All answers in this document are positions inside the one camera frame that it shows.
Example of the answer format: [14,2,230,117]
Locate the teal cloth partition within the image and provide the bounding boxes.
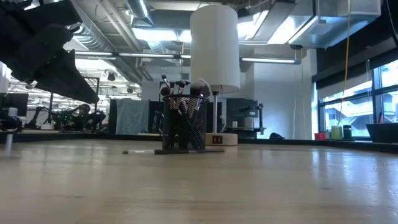
[115,98,150,135]

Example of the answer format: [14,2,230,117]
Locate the dark background machine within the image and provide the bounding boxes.
[226,98,266,138]

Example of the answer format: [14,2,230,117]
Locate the black bin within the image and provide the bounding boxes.
[366,123,398,144]

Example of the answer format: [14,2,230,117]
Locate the round silver ventilation duct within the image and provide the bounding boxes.
[126,0,155,26]

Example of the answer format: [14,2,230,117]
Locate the black mesh pen cup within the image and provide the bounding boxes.
[162,94,210,152]

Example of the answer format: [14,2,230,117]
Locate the person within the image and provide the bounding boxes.
[73,103,106,130]

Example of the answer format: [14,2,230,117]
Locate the yellow green cup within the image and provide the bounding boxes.
[331,125,343,141]

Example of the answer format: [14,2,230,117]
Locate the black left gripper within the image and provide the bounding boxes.
[0,0,100,105]

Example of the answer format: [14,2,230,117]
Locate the yellow hanging cable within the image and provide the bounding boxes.
[337,0,351,125]

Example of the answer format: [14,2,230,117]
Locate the long silver ferrule brush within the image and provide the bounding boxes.
[122,148,225,156]

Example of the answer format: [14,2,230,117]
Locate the black computer monitor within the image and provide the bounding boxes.
[0,92,29,118]

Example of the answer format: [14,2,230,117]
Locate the short ceiling tube light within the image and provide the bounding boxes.
[241,57,302,65]

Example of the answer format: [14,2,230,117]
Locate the rectangular silver ventilation duct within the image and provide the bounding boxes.
[289,0,382,50]

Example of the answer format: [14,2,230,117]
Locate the long ceiling tube light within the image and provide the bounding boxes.
[74,51,192,60]

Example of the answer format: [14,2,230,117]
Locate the white shade table lamp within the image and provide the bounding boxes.
[190,3,241,146]

